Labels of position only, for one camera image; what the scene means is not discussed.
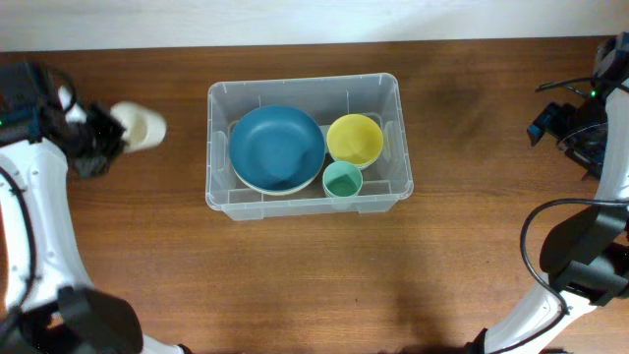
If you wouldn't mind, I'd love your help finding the cream cup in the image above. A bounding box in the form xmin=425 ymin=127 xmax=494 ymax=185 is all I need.
xmin=110 ymin=101 xmax=167 ymax=153

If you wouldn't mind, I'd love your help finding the dark blue bowl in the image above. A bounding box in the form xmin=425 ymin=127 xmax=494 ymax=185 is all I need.
xmin=229 ymin=105 xmax=325 ymax=167

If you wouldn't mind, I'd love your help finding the yellow small bowl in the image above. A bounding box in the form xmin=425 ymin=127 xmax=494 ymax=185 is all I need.
xmin=325 ymin=114 xmax=384 ymax=166

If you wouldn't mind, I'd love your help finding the mint green cup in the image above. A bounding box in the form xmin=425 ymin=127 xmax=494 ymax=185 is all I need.
xmin=322 ymin=161 xmax=364 ymax=192

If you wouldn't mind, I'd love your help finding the grey translucent cup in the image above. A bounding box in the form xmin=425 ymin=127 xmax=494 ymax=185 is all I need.
xmin=324 ymin=189 xmax=360 ymax=198

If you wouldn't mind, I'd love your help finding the mint green small bowl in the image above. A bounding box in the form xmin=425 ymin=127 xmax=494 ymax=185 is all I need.
xmin=328 ymin=151 xmax=380 ymax=170

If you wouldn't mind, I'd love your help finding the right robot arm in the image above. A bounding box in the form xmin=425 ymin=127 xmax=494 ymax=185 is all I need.
xmin=464 ymin=32 xmax=628 ymax=353

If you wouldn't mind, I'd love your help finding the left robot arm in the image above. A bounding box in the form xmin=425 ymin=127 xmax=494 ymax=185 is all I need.
xmin=1 ymin=62 xmax=184 ymax=354

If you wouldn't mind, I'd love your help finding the clear plastic storage bin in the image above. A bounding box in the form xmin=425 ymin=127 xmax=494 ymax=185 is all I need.
xmin=205 ymin=73 xmax=414 ymax=221

